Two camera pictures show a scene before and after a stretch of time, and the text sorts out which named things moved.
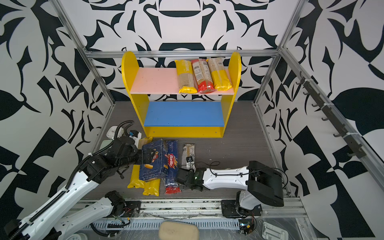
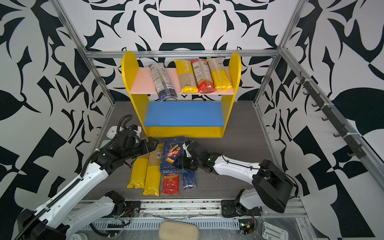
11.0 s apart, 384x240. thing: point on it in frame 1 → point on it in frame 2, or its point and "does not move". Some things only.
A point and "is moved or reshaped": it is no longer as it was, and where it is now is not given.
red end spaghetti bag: x=203 y=76 does not move
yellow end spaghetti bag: x=220 y=74 does not move
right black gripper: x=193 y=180 → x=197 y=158
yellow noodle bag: x=186 y=79 does not move
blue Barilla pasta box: x=154 y=161 → x=169 y=162
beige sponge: x=174 y=230 does not move
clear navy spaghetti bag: x=188 y=150 is moved or reshaped
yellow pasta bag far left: x=135 y=182 does not move
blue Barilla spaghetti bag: x=172 y=178 is moved or reshaped
